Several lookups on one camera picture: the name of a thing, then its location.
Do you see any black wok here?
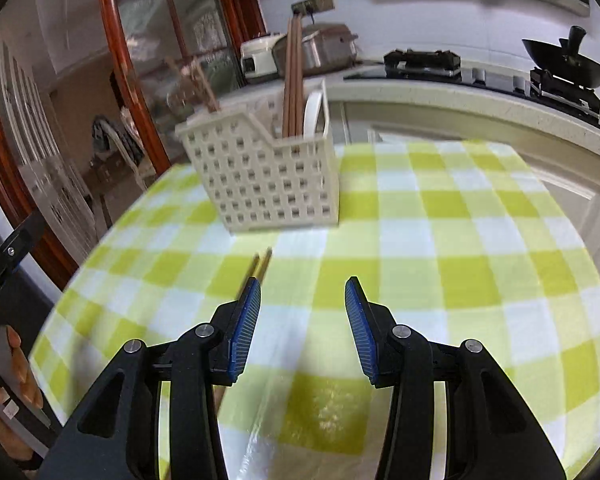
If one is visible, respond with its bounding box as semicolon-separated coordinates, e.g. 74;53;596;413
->
521;25;600;88

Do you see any white lattice cabinet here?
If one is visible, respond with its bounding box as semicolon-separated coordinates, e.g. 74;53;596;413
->
0;35;112;263

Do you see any white kitchen counter cabinet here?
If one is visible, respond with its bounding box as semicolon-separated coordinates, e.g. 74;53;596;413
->
215;77;600;261

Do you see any white spoon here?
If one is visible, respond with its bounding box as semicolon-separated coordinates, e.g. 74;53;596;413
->
304;81;329;137

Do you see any black wok burner grate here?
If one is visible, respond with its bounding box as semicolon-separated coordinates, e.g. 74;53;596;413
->
530;67;600;117

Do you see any white rice cooker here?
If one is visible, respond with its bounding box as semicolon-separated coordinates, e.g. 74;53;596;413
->
240;32;287;85

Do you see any wooden glass sliding door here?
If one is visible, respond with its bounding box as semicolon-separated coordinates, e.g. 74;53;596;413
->
95;0;266;181

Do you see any silver rice cooker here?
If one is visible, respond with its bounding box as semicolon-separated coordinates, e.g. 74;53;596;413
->
272;22;360;78

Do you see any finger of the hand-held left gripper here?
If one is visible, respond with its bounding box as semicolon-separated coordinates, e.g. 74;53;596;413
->
0;211;46;286

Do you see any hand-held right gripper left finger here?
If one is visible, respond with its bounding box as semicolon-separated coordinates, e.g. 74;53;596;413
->
40;275;263;480

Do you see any wall power socket strip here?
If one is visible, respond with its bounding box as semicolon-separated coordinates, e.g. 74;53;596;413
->
291;0;336;15

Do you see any black glass cooktop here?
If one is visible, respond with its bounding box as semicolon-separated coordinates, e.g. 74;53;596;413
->
344;65;600;136

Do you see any cream plastic utensil basket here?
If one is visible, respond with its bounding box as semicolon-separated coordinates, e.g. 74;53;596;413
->
175;79;341;233

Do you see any black stove burner grate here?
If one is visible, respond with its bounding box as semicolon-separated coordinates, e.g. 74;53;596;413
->
384;49;462;78

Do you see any brown wooden chopstick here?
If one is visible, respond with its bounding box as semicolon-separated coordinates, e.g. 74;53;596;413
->
255;247;274;288
295;16;306;137
214;254;261;413
282;17;296;138
288;16;301;138
192;60;222;112

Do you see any green checked tablecloth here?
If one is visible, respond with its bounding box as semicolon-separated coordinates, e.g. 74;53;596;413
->
27;141;600;480

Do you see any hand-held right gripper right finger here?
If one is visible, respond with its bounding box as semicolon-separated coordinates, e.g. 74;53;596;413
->
344;276;566;480

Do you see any person's left hand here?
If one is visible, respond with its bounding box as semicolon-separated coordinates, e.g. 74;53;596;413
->
0;326;46;463

